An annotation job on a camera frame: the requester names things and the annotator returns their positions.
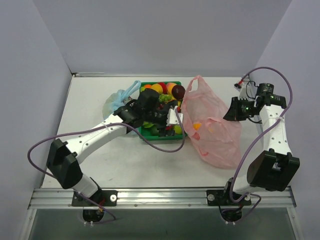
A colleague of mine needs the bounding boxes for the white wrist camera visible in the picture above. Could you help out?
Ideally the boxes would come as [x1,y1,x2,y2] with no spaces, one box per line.
[166,105,183,126]
[234,79,251,101]

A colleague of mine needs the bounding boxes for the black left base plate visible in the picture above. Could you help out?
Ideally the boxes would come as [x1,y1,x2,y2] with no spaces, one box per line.
[71,189,118,207]

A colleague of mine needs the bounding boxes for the peach fake fruit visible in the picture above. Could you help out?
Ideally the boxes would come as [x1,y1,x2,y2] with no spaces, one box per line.
[166,82,177,95]

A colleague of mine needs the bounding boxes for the green fake grapes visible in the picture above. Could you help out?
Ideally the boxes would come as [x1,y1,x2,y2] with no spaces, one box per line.
[158,93,173,103]

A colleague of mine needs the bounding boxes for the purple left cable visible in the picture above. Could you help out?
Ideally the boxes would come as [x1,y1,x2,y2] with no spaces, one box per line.
[27,106,187,226]

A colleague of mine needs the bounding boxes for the dark purple fake plum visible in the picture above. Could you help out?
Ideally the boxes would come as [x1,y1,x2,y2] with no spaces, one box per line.
[171,84,186,101]

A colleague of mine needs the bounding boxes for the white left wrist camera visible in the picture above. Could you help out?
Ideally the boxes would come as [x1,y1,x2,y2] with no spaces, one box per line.
[166,105,183,126]

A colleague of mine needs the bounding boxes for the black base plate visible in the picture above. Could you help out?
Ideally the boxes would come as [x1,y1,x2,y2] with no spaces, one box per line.
[71,189,118,207]
[206,189,252,207]

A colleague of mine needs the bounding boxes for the orange fake tangerine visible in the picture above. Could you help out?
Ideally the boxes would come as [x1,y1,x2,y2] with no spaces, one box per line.
[143,84,152,89]

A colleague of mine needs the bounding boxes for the purple cable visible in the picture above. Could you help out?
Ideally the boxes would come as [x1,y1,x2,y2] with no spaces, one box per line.
[27,106,187,226]
[219,66,293,224]

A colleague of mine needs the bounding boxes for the aluminium front rail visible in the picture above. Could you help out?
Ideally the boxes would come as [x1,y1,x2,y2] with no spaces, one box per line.
[28,187,296,210]

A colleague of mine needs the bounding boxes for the yellow orange fake fruit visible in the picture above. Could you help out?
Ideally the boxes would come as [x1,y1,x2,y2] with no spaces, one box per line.
[150,83,163,94]

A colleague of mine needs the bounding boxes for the green fake apple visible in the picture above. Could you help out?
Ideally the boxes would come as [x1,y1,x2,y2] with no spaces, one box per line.
[173,125,183,135]

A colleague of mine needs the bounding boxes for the pink plastic bag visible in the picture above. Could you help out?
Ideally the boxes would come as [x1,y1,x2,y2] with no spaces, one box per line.
[181,75,242,169]

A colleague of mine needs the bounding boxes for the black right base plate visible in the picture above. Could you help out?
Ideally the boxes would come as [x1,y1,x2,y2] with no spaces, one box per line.
[206,189,252,207]

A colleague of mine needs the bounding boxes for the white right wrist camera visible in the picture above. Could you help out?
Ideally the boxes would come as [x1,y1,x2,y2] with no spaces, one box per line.
[234,79,251,101]

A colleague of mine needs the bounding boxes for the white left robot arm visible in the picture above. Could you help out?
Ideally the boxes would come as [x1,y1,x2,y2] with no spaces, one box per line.
[46,89,183,206]

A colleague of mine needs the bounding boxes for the red fake apple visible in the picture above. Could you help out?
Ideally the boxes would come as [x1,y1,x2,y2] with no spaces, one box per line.
[192,132,200,141]

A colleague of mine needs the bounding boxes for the blue tied plastic bag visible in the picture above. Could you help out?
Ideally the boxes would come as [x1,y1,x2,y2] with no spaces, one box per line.
[102,80,141,120]

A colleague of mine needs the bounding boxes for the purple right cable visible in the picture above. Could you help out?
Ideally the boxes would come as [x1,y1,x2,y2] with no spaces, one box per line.
[219,66,293,224]

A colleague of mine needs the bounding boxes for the green plastic basket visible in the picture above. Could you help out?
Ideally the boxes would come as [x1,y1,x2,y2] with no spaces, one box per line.
[138,81,183,141]

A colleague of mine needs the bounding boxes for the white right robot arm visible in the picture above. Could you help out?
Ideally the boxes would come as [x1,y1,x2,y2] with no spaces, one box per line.
[221,81,300,205]

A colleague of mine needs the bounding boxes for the red fake fruit back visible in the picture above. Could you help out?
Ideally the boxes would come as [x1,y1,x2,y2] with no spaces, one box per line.
[158,82,167,95]

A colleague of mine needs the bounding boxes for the green fake starfruit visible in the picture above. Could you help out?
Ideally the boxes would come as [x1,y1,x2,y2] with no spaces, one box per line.
[142,121,155,129]

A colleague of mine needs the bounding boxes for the yellow fake mango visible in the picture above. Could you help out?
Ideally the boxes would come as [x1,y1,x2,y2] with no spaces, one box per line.
[193,123,202,131]

